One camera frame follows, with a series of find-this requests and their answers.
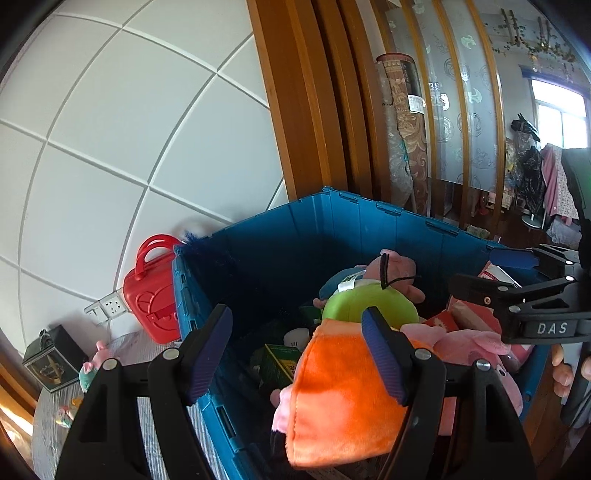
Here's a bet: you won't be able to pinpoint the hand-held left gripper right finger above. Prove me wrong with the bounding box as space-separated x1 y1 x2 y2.
361 305 536 480

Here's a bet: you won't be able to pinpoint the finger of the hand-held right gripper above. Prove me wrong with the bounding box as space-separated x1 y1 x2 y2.
449 272 579 320
487 244 583 278

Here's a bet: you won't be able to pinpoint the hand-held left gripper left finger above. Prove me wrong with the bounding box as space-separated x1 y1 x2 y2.
55 304 234 480

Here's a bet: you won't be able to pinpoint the pig plush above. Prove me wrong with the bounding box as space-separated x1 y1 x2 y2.
270 318 525 470
313 248 426 331

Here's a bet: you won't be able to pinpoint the green medicine box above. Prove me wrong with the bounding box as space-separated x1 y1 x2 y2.
251 343 304 389

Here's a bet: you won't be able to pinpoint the blue plastic crate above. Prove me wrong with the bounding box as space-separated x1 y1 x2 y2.
172 186 556 480

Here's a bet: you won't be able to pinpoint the person's right hand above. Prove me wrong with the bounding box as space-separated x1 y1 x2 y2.
551 343 591 398

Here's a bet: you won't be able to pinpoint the red packet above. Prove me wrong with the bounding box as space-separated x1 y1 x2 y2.
424 309 461 333

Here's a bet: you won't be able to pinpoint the pig plush in green dress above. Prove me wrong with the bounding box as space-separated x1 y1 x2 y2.
313 248 426 331

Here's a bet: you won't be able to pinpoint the red toy suitcase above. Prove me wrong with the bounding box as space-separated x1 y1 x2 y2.
122 234 186 345

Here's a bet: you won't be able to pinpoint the hanging clothes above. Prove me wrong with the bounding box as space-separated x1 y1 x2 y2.
505 114 583 246

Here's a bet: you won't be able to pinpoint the plush doll in teal dress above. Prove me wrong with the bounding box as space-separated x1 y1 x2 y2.
78 340 116 391

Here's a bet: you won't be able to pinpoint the window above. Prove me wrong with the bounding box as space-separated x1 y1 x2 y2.
530 78 591 149

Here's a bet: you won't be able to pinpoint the small yellow toy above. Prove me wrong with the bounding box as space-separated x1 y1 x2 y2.
55 396 84 428

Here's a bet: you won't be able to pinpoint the black gift box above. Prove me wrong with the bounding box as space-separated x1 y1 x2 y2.
23 324 89 393

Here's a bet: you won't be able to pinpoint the rolled patterned carpet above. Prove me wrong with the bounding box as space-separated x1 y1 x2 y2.
374 52 433 216

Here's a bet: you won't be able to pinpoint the frosted glass sliding door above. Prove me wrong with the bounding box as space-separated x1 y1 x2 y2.
383 0 509 191

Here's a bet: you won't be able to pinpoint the white wall socket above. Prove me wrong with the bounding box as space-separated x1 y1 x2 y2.
99 294 128 320

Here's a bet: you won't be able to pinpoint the wooden door frame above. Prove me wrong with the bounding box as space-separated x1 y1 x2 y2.
246 0 394 205

